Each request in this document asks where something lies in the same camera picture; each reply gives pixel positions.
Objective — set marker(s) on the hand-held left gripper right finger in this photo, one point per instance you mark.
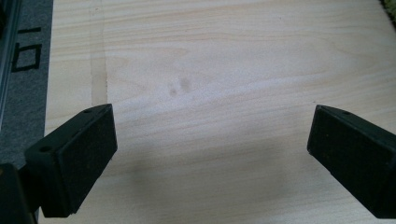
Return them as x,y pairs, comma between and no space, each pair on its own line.
358,161

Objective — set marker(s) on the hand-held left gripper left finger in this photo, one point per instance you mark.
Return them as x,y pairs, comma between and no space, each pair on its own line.
73,165

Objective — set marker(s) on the grey mat with black marks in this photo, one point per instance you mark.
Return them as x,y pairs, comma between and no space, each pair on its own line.
26,102

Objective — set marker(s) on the green fuzzy object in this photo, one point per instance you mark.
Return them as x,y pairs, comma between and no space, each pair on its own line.
390,7

